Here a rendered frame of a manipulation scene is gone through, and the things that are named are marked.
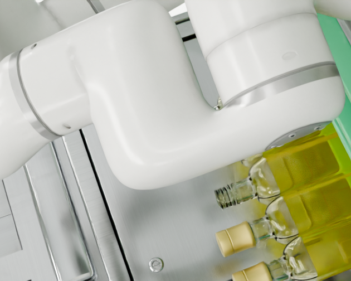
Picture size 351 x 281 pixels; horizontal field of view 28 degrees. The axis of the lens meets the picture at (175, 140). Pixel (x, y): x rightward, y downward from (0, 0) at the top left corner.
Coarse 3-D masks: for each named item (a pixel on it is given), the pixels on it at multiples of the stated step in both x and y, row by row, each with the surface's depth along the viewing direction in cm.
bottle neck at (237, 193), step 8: (232, 184) 93; (240, 184) 92; (248, 184) 92; (216, 192) 92; (224, 192) 92; (232, 192) 92; (240, 192) 92; (248, 192) 92; (224, 200) 92; (232, 200) 92; (240, 200) 92; (224, 208) 92
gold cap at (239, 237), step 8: (240, 224) 91; (248, 224) 90; (216, 232) 91; (224, 232) 90; (232, 232) 90; (240, 232) 90; (248, 232) 89; (224, 240) 89; (232, 240) 89; (240, 240) 89; (248, 240) 90; (224, 248) 89; (232, 248) 89; (240, 248) 90; (248, 248) 91; (224, 256) 90
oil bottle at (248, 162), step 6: (330, 126) 93; (318, 132) 93; (324, 132) 94; (300, 138) 93; (306, 138) 93; (312, 138) 94; (288, 144) 93; (294, 144) 93; (270, 150) 93; (276, 150) 93; (252, 156) 93; (258, 156) 93; (246, 162) 94; (252, 162) 94
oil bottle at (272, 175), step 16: (304, 144) 93; (320, 144) 92; (336, 144) 92; (272, 160) 92; (288, 160) 92; (304, 160) 92; (320, 160) 92; (336, 160) 91; (256, 176) 92; (272, 176) 91; (288, 176) 91; (304, 176) 91; (320, 176) 91; (256, 192) 92; (272, 192) 91
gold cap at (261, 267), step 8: (256, 264) 89; (264, 264) 88; (240, 272) 88; (248, 272) 88; (256, 272) 88; (264, 272) 87; (240, 280) 87; (248, 280) 87; (256, 280) 87; (264, 280) 87
